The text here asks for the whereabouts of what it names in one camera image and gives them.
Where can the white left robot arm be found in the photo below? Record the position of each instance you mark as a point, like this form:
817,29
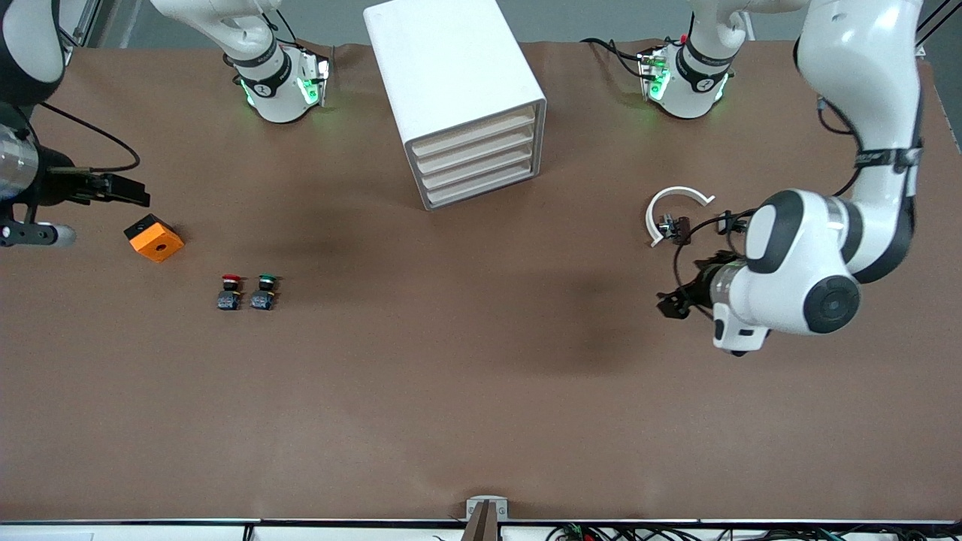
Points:
857,68

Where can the red push button switch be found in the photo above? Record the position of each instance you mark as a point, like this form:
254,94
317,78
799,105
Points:
230,293

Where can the brown table mat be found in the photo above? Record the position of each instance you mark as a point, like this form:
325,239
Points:
481,376

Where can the grey metal edge bracket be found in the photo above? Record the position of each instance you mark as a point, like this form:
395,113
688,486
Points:
487,506

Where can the aluminium frame profile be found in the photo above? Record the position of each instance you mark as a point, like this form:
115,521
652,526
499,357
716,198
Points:
932,26
79,22

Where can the brown narrow strip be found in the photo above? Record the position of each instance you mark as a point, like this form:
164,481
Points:
481,526

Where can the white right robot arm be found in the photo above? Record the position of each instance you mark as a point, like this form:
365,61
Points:
264,84

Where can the orange and black cube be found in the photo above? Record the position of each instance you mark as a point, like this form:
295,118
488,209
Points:
156,242

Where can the white drawer cabinet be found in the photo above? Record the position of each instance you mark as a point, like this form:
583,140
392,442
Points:
451,68

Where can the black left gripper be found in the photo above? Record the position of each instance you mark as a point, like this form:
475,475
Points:
697,288

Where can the green push button switch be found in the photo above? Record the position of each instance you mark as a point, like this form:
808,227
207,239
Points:
264,293

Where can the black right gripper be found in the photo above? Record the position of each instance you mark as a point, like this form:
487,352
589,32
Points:
56,185

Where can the small black plastic part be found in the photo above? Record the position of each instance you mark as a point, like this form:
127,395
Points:
726,222

